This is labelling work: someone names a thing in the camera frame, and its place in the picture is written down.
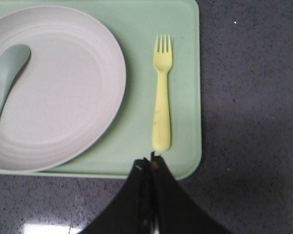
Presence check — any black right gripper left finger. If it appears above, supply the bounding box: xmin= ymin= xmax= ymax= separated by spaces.
xmin=82 ymin=158 xmax=153 ymax=234

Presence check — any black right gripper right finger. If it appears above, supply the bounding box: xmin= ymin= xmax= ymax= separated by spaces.
xmin=150 ymin=152 xmax=230 ymax=234

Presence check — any beige round plate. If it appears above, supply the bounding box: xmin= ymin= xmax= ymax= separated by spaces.
xmin=0 ymin=6 xmax=126 ymax=173

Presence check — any yellow plastic fork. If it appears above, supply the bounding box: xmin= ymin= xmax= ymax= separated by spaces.
xmin=152 ymin=35 xmax=173 ymax=152

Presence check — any light green rectangular tray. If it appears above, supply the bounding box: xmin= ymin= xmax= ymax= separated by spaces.
xmin=0 ymin=0 xmax=202 ymax=178

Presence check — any green plastic spoon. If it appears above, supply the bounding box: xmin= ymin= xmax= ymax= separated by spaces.
xmin=0 ymin=44 xmax=31 ymax=116

